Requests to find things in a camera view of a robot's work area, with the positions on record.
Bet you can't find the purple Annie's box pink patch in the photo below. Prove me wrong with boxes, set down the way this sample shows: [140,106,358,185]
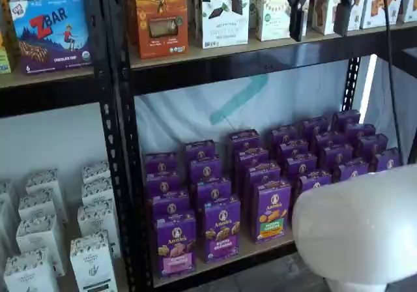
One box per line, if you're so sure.
[155,211,197,278]

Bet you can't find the white box brown crackers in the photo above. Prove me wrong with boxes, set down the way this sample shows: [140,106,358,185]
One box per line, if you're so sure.
[306,0,336,36]

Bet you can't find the plain white snack box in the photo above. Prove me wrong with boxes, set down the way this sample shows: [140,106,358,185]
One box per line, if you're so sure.
[345,0,369,32]

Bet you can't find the white box yellow sun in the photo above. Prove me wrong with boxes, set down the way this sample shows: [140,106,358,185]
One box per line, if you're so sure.
[250,0,309,42]

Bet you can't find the blue white graham cracker box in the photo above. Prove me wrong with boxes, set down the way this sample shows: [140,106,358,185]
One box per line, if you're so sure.
[360,0,409,30]

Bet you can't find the white grey snack box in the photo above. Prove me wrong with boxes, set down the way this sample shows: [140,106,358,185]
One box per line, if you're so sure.
[403,0,417,24]

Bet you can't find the white chocolate thins box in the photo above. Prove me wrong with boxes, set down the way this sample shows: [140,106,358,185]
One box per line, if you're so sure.
[199,0,251,50]

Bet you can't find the purple Annie's snack box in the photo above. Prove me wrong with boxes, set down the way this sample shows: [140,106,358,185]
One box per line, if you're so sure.
[143,151,179,177]
[332,109,362,128]
[332,157,369,183]
[244,161,281,208]
[148,190,190,222]
[236,147,270,175]
[183,139,216,163]
[285,153,319,177]
[370,147,402,173]
[296,170,333,205]
[356,134,389,158]
[188,157,223,184]
[317,143,354,169]
[278,139,309,158]
[269,125,300,145]
[227,128,261,153]
[344,122,377,139]
[311,131,343,149]
[196,177,233,209]
[145,172,182,197]
[298,117,332,136]

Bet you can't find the black metal shelf rack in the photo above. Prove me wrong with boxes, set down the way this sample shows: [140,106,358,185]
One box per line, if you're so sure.
[97,0,417,292]
[0,0,124,292]

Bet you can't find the orange cracker box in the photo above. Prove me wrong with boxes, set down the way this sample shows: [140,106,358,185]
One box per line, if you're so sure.
[133,0,190,60]

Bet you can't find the purple Annie's box green patch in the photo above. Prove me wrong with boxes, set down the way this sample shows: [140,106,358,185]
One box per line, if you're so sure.
[253,179,292,244]

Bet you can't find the purple Annie's bunny grahams box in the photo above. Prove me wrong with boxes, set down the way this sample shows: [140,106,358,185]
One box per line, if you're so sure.
[203,199,241,263]

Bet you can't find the purple Zbar snack box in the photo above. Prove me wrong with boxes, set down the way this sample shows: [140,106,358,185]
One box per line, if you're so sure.
[8,0,94,75]

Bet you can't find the white patterned tea box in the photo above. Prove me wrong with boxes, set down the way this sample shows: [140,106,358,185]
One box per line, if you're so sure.
[77,203,121,257]
[81,178,116,208]
[0,179,16,208]
[70,230,119,292]
[3,248,61,292]
[15,215,66,277]
[25,169,68,224]
[18,192,65,224]
[81,161,111,184]

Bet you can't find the yellow brown snack box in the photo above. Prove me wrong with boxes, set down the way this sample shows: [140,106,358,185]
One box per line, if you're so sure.
[0,0,21,47]

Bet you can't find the green snack box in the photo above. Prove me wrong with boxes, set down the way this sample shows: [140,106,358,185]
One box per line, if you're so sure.
[0,42,12,75]

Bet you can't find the black cable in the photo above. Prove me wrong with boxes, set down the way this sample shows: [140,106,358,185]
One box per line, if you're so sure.
[380,0,402,175]

